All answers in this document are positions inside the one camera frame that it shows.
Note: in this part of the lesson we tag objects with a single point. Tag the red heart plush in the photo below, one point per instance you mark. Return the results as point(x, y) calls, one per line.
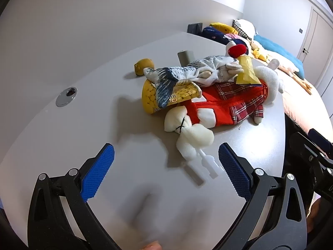
point(238, 50)

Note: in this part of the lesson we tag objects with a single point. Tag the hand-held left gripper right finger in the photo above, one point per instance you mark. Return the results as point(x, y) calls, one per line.
point(234, 169)

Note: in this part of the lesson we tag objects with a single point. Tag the white goose plush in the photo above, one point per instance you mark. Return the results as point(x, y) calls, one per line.
point(283, 62)

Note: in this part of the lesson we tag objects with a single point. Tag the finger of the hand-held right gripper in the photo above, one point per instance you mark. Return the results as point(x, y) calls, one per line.
point(301, 148)
point(321, 138)

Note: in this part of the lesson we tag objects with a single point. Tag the white plush doll red outfit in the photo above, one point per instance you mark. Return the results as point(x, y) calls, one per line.
point(221, 106)

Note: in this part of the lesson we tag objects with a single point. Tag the yellow plush toy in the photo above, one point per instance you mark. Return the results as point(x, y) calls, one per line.
point(222, 27)

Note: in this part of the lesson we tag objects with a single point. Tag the grey foam corner protector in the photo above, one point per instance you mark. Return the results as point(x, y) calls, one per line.
point(185, 57)

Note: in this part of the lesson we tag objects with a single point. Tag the yellow duck plush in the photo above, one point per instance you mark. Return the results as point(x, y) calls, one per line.
point(258, 53)

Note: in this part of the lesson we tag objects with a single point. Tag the black wall socket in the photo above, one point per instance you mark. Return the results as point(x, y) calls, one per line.
point(195, 28)

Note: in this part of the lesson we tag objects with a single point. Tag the grey door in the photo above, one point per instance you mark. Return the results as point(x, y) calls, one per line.
point(312, 36)

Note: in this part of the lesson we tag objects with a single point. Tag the plain yellow paper packet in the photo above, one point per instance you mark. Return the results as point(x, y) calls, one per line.
point(247, 71)

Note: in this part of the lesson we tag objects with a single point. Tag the grey fish plush toy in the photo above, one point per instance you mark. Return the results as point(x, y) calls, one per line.
point(179, 73)

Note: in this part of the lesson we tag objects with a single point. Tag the white plaid pillow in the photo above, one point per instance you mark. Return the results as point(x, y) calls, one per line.
point(244, 28)

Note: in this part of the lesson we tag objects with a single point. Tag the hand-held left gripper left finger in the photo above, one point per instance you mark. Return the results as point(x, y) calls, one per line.
point(104, 166)

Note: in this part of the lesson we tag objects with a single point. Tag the orange bed sheet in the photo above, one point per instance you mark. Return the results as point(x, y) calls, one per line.
point(301, 104)

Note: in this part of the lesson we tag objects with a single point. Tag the navy blue pillow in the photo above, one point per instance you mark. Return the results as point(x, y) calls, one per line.
point(216, 34)

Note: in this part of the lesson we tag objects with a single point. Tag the yellow corn print snack bag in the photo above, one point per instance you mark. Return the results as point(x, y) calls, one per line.
point(149, 96)

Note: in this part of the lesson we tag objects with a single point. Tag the pink plush toy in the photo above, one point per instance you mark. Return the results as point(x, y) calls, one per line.
point(231, 36)

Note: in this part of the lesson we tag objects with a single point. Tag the white plastic piece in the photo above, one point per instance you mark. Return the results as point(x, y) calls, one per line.
point(209, 165)

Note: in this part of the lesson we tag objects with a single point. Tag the brown potato plush toy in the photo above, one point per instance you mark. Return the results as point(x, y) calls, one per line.
point(143, 67)

